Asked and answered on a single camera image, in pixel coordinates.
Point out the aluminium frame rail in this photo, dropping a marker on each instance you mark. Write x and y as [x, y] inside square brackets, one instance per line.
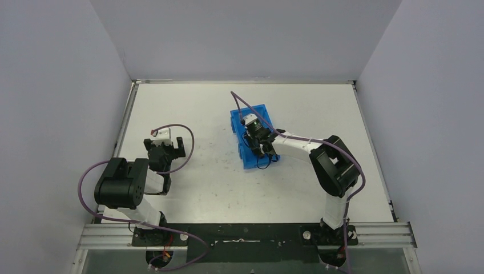
[116, 236]

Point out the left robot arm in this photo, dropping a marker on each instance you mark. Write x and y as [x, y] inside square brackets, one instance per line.
[124, 185]

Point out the blue plastic bin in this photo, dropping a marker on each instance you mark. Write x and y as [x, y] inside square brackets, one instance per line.
[250, 160]

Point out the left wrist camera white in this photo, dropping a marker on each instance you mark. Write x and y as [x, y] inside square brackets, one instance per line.
[161, 136]

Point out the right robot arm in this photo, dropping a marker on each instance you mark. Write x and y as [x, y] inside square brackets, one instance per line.
[330, 159]

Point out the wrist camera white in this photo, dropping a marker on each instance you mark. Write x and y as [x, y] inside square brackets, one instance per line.
[161, 136]
[248, 119]

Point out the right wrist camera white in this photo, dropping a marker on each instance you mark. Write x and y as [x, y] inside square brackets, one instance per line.
[248, 119]

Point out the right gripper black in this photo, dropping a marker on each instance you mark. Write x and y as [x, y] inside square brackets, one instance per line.
[257, 150]

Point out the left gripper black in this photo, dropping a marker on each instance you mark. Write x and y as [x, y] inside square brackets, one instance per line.
[165, 146]

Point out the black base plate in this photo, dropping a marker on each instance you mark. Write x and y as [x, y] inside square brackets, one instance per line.
[247, 243]

